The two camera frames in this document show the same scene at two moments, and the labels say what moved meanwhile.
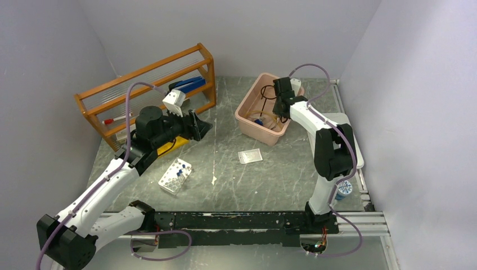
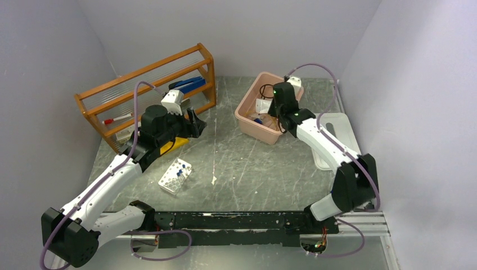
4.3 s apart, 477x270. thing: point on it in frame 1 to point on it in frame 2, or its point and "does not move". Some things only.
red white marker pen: x=111 y=121 does not move
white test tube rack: x=175 y=176 does not move
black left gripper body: x=176 y=125 does not move
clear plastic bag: x=250 y=156 to x=262 y=105
